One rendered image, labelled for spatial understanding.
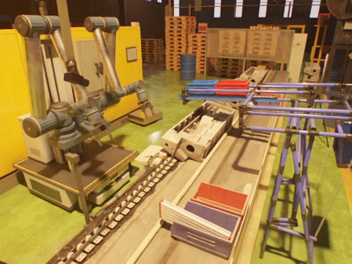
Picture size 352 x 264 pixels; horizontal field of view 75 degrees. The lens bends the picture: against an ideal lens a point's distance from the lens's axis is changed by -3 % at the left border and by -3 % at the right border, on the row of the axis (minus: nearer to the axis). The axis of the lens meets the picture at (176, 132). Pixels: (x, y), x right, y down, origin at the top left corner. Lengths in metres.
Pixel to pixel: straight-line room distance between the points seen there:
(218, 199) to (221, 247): 0.40
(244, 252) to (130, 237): 0.70
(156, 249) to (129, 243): 0.16
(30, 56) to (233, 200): 1.87
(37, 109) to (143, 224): 1.41
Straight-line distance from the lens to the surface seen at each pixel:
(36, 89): 2.31
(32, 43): 2.22
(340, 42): 8.37
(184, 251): 1.40
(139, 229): 1.51
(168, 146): 2.06
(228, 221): 1.43
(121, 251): 1.43
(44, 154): 3.11
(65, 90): 3.04
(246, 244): 1.70
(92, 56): 3.78
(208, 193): 1.64
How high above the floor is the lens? 1.84
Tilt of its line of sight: 24 degrees down
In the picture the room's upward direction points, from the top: straight up
